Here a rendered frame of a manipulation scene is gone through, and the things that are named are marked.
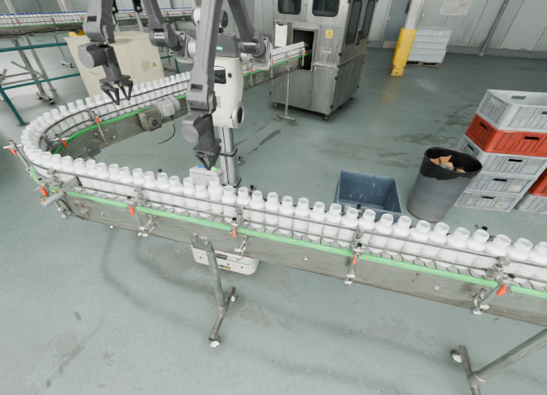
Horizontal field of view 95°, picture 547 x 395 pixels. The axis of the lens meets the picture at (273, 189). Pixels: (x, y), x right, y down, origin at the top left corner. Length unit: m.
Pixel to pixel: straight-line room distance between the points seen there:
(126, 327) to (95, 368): 0.24
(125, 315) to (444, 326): 2.19
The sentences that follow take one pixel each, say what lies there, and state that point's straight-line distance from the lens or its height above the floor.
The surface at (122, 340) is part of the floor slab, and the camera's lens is 2.10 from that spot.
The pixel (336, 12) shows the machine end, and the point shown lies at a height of 1.56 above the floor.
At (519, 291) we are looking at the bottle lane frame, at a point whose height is 0.99.
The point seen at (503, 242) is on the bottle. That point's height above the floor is 1.16.
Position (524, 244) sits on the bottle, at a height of 1.15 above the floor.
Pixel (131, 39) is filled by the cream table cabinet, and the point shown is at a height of 1.14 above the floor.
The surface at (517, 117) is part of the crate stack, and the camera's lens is 2.96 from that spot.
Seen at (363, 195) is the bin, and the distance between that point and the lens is 1.66.
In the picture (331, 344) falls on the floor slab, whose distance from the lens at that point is 1.93.
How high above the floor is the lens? 1.77
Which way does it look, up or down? 38 degrees down
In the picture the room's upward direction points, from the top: 2 degrees clockwise
